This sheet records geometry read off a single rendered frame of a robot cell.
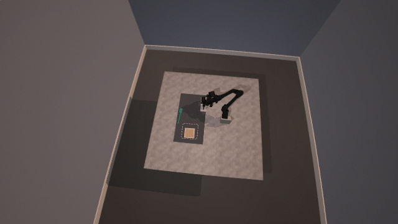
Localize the dark grey mat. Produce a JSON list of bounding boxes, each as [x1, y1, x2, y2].
[[174, 93, 207, 144]]

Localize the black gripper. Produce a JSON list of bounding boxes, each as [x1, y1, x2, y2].
[[201, 97, 213, 107]]

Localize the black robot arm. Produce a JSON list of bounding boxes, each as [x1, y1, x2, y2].
[[207, 89, 244, 119]]

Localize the tan square tile with black center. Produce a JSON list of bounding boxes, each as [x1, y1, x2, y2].
[[184, 128, 195, 138]]

